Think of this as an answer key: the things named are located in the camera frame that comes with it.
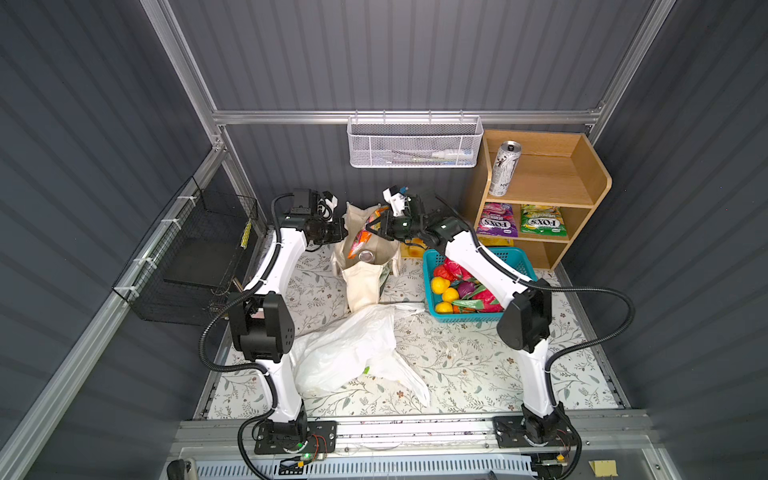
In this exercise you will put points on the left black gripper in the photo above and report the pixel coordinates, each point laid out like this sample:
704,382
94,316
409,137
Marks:
330,229

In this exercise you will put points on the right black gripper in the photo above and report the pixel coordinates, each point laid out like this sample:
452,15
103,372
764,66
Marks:
395,225

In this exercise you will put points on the orange candy bag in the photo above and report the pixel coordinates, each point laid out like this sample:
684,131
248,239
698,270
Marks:
364,236

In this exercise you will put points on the cream canvas tote bag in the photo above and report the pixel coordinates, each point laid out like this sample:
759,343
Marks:
364,282

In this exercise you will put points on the purple Fox's candy bag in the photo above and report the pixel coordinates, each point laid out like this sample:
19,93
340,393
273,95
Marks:
497,219

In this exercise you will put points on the white plastic grocery bag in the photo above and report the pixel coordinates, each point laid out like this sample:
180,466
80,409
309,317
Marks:
325,360

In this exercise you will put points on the silver drink can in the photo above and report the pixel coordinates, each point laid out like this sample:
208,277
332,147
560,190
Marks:
367,256
503,167

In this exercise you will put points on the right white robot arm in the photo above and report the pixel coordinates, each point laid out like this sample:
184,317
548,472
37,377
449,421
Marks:
526,306

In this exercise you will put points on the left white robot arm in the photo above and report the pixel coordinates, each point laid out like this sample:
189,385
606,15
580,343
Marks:
261,325

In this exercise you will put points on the yellow lemon upper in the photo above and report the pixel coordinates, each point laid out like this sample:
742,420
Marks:
439,285

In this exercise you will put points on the yellow lemon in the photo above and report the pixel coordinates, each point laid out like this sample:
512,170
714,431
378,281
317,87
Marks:
444,308
439,285

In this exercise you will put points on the floral table mat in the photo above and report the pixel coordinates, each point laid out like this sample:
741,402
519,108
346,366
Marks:
464,365

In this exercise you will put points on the yellow lemon lower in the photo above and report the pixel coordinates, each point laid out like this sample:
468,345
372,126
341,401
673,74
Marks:
444,308

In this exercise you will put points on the green Fox's candy bag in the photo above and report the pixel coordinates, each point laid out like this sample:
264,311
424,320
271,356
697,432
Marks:
542,220

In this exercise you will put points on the wooden shelf unit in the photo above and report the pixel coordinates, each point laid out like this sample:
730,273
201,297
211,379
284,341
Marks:
559,170

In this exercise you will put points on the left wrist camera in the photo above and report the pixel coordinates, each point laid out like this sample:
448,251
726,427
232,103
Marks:
307,202

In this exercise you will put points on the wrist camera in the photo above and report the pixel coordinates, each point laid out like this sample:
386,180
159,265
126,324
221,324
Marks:
398,199
307,202

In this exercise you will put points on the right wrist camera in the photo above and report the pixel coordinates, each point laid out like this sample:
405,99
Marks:
398,199

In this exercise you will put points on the white wire wall basket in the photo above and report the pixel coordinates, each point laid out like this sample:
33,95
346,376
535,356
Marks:
429,141

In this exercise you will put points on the black wire wall basket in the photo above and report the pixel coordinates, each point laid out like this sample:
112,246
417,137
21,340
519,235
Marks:
195,260

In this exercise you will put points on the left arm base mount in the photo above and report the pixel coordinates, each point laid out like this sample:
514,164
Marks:
295,437

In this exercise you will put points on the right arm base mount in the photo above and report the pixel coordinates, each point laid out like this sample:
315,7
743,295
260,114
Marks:
523,431

